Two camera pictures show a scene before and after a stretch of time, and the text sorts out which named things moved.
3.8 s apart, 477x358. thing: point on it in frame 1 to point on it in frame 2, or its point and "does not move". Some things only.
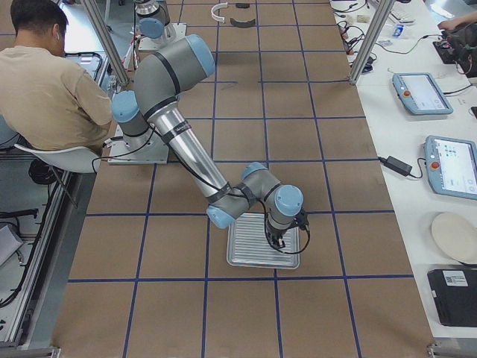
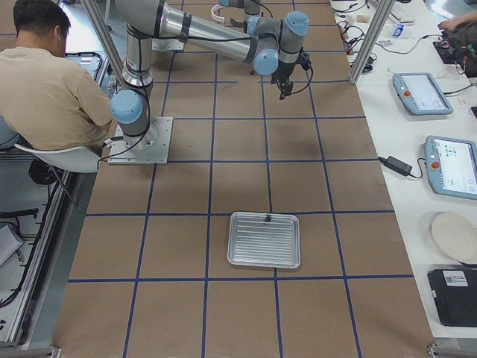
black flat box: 455,292 does not move
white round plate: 457,235 does not move
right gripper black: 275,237 to 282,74
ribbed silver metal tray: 248,246 does not move
